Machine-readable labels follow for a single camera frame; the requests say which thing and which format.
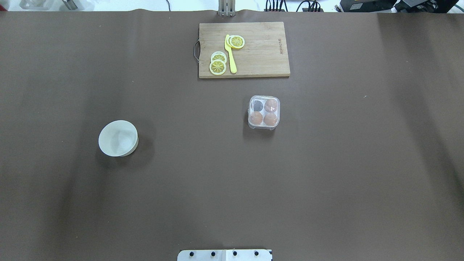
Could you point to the brown egg from bowl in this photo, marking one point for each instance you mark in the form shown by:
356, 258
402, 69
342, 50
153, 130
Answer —
255, 118

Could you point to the clear plastic egg box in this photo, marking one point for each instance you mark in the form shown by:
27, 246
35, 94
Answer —
257, 103

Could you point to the brown egg front slot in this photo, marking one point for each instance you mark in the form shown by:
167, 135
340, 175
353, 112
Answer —
270, 119

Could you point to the brown egg slot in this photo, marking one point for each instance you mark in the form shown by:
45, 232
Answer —
270, 119
271, 105

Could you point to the brown egg rear slot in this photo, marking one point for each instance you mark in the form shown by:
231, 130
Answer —
271, 105

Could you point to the yellow plastic knife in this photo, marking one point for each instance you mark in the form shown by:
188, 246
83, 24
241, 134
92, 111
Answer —
232, 65

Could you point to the bamboo cutting board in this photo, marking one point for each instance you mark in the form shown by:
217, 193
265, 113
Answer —
264, 54

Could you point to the white ceramic bowl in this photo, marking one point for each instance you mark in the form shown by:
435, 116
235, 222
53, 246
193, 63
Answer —
118, 138

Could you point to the lemon slice near handle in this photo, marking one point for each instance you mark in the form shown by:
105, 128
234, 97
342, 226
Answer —
237, 41

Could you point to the aluminium frame post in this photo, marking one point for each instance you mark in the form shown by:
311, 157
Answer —
226, 8

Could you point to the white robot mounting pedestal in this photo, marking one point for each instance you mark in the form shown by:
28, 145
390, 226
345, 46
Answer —
226, 255

